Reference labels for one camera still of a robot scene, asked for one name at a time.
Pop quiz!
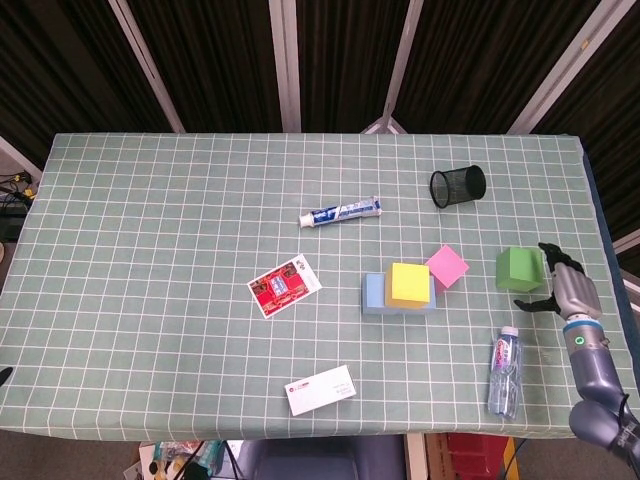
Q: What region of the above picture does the white cardboard box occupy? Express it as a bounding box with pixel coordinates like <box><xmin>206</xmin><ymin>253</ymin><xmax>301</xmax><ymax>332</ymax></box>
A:
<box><xmin>283</xmin><ymin>364</ymin><xmax>358</xmax><ymax>417</ymax></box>

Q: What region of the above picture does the dark brown curtain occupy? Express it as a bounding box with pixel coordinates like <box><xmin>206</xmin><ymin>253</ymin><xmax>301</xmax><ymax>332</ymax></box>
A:
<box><xmin>0</xmin><ymin>0</ymin><xmax>640</xmax><ymax>241</ymax></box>

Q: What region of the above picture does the green foam cube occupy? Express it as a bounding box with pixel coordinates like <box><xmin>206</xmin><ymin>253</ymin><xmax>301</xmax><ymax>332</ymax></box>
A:
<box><xmin>494</xmin><ymin>246</ymin><xmax>545</xmax><ymax>294</ymax></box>

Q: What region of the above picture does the pink foam cube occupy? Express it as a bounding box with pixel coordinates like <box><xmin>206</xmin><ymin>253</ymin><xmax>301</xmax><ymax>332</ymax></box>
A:
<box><xmin>424</xmin><ymin>244</ymin><xmax>470</xmax><ymax>296</ymax></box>

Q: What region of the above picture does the white screen frame post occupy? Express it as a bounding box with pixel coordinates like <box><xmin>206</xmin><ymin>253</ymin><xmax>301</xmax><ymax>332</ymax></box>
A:
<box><xmin>507</xmin><ymin>0</ymin><xmax>620</xmax><ymax>135</ymax></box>
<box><xmin>268</xmin><ymin>0</ymin><xmax>303</xmax><ymax>134</ymax></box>
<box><xmin>359</xmin><ymin>0</ymin><xmax>429</xmax><ymax>135</ymax></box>
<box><xmin>107</xmin><ymin>0</ymin><xmax>187</xmax><ymax>134</ymax></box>

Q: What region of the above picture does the teal plastic package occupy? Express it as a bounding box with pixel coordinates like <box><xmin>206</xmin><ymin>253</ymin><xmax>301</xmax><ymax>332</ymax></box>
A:
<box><xmin>149</xmin><ymin>440</ymin><xmax>224</xmax><ymax>476</ymax></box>

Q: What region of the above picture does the green checked tablecloth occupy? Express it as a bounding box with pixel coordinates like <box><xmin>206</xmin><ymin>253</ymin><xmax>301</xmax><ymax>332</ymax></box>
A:
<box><xmin>0</xmin><ymin>131</ymin><xmax>632</xmax><ymax>444</ymax></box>

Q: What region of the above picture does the clear plastic water bottle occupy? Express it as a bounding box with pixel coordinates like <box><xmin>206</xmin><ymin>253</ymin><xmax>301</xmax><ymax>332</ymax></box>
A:
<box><xmin>487</xmin><ymin>325</ymin><xmax>524</xmax><ymax>420</ymax></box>

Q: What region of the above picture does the yellow foam cube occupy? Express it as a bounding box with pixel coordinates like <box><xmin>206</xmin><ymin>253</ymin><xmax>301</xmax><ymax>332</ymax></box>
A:
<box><xmin>384</xmin><ymin>262</ymin><xmax>432</xmax><ymax>309</ymax></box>

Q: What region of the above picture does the white table leg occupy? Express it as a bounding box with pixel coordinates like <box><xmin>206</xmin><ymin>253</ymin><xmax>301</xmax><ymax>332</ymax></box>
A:
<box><xmin>404</xmin><ymin>433</ymin><xmax>429</xmax><ymax>480</ymax></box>

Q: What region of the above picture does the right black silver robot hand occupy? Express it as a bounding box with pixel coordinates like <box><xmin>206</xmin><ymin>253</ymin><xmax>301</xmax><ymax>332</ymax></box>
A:
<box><xmin>513</xmin><ymin>242</ymin><xmax>604</xmax><ymax>323</ymax></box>

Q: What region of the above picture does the red plastic crate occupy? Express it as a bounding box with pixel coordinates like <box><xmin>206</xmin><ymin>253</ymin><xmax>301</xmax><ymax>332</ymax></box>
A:
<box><xmin>446</xmin><ymin>433</ymin><xmax>509</xmax><ymax>480</ymax></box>

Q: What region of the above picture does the red blue postcard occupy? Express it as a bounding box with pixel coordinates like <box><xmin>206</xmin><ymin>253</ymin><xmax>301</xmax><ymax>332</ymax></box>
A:
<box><xmin>246</xmin><ymin>253</ymin><xmax>323</xmax><ymax>320</ymax></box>

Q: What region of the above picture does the black mesh pen holder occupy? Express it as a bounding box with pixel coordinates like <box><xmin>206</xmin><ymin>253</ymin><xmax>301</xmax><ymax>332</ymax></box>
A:
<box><xmin>429</xmin><ymin>163</ymin><xmax>488</xmax><ymax>209</ymax></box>

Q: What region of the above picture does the blue white toothpaste tube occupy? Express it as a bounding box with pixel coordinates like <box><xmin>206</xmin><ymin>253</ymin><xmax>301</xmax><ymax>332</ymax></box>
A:
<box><xmin>298</xmin><ymin>195</ymin><xmax>383</xmax><ymax>229</ymax></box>

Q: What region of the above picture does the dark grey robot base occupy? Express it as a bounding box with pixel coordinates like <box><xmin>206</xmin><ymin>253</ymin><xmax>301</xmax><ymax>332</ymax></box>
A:
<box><xmin>239</xmin><ymin>435</ymin><xmax>406</xmax><ymax>480</ymax></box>

